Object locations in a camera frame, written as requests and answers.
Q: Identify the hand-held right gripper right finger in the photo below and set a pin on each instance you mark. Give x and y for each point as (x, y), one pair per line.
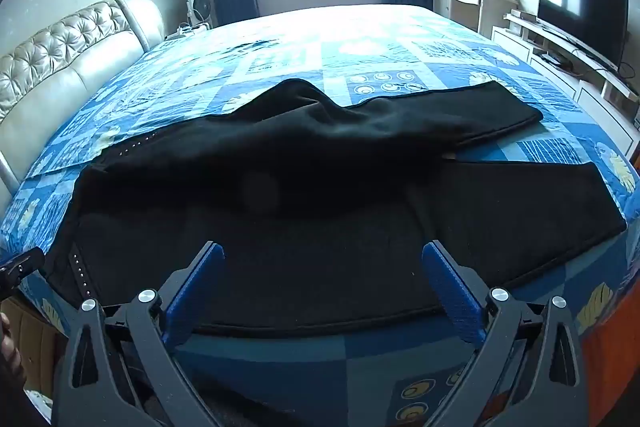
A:
(450, 292)

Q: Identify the white dressing table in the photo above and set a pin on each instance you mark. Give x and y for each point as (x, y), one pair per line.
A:
(465, 4)

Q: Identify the cream tufted leather headboard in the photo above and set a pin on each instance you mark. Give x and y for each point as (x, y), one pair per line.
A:
(75, 52)

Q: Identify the black flat television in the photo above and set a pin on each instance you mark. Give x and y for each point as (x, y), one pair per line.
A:
(582, 14)

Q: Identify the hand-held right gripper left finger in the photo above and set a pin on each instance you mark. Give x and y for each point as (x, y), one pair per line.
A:
(197, 287)

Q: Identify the white desk fan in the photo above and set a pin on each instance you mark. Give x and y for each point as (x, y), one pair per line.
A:
(199, 8)

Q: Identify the white television stand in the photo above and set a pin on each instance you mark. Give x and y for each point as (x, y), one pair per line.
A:
(590, 92)

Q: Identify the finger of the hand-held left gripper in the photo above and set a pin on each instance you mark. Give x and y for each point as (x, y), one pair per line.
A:
(22, 266)

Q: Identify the brown bed base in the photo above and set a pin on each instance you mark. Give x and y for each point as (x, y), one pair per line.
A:
(612, 372)

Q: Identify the small dark set-top box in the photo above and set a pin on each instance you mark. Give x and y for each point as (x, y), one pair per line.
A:
(555, 58)

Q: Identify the black pants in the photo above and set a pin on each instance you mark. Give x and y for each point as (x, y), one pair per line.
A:
(300, 207)

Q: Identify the blue patterned bedspread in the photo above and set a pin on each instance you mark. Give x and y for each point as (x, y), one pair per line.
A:
(375, 37)

